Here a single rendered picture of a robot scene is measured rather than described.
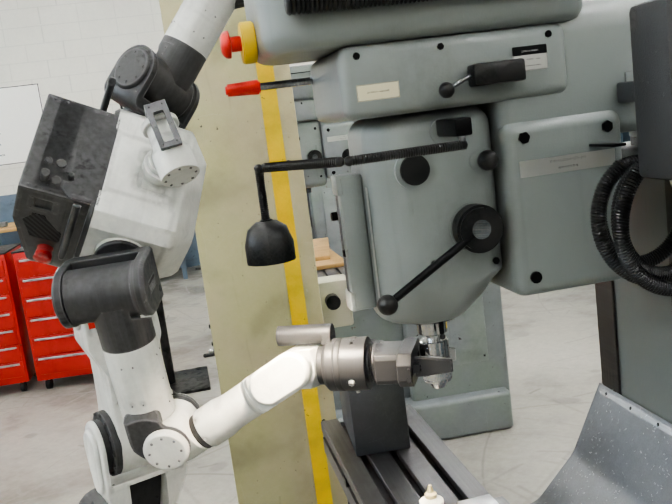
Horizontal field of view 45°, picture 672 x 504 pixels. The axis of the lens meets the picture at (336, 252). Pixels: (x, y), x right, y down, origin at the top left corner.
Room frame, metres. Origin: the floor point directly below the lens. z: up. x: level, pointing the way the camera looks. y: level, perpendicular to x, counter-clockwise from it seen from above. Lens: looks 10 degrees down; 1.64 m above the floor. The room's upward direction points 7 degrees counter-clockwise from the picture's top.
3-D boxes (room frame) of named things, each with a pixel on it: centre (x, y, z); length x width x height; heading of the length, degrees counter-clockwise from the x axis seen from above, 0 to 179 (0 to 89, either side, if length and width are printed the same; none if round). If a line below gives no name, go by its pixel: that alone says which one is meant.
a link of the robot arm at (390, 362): (1.28, -0.05, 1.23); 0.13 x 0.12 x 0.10; 166
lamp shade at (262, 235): (1.17, 0.10, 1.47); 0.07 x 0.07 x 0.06
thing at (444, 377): (1.25, -0.14, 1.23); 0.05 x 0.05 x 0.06
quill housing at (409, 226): (1.25, -0.14, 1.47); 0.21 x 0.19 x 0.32; 10
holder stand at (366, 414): (1.75, -0.04, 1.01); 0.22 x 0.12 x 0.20; 6
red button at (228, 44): (1.21, 0.11, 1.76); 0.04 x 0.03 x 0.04; 10
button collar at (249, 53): (1.21, 0.09, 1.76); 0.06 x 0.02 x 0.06; 10
